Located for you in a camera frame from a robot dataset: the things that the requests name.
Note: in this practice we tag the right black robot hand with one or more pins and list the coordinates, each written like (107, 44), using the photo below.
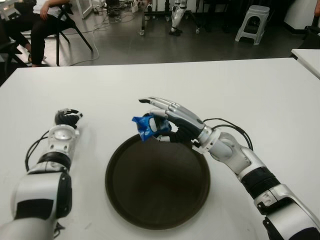
(185, 122)

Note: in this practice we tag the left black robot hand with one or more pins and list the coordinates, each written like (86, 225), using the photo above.
(66, 118)

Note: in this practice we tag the blue Oreo cookie packet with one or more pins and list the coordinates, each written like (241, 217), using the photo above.
(143, 123)

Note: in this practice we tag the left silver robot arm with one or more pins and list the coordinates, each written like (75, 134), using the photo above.
(37, 192)

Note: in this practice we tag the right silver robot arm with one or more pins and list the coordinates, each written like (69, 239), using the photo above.
(250, 162)

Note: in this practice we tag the round dark brown tray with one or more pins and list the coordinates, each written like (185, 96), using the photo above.
(157, 185)

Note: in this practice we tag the person in black trousers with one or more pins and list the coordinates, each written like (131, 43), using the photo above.
(37, 40)

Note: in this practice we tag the black folding chair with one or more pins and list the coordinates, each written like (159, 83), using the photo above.
(66, 25)

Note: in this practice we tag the white humanoid robot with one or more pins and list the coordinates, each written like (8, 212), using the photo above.
(177, 17)

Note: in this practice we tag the white framed glass panel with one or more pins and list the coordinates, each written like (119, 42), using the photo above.
(86, 8)

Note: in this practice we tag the white bag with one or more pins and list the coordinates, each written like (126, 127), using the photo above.
(135, 6)

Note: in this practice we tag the grey plastic stool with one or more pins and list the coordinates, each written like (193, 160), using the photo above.
(253, 12)

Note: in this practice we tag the white side table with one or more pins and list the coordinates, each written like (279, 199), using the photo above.
(310, 60)

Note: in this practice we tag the black armchair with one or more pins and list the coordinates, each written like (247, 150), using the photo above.
(311, 37)

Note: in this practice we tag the black wheeled gantry frame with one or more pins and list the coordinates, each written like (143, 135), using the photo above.
(142, 22)

